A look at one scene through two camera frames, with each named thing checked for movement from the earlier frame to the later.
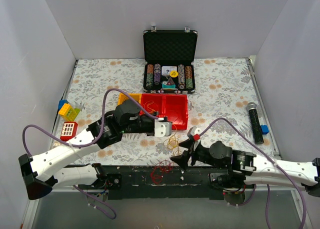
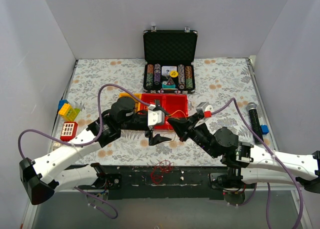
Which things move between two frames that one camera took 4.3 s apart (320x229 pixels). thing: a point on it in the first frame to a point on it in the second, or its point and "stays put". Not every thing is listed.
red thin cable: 163,166 stays put
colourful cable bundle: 172,143 to 175,135
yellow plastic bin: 136,96 stays put
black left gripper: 151,125 stays put
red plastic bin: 176,110 stays put
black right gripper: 192,153 to 189,130
